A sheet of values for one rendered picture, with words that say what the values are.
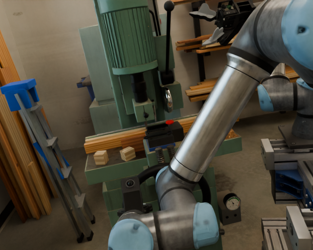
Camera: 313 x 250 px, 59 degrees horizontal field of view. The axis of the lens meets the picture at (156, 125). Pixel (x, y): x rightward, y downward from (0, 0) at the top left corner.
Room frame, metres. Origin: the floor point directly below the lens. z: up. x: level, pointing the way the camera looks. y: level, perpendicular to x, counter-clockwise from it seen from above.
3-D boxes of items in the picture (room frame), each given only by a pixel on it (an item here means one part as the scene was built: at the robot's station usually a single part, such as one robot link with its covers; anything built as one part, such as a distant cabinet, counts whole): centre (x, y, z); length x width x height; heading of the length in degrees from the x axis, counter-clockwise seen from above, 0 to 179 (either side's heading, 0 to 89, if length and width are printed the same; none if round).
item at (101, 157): (0.94, 0.22, 0.92); 0.04 x 0.04 x 0.04; 75
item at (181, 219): (0.43, -0.02, 0.99); 0.11 x 0.11 x 0.08; 3
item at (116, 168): (0.98, -0.01, 0.87); 0.61 x 0.30 x 0.06; 96
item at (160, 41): (1.31, -0.09, 1.23); 0.09 x 0.08 x 0.15; 6
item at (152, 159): (0.90, -0.02, 0.92); 0.15 x 0.13 x 0.09; 96
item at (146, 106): (1.10, 0.04, 1.03); 0.14 x 0.07 x 0.09; 6
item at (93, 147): (1.09, -0.02, 0.92); 0.67 x 0.02 x 0.04; 96
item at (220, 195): (0.97, -0.23, 0.58); 0.12 x 0.08 x 0.08; 6
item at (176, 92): (1.28, -0.10, 1.02); 0.09 x 0.07 x 0.12; 96
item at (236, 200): (0.90, -0.24, 0.65); 0.06 x 0.04 x 0.08; 96
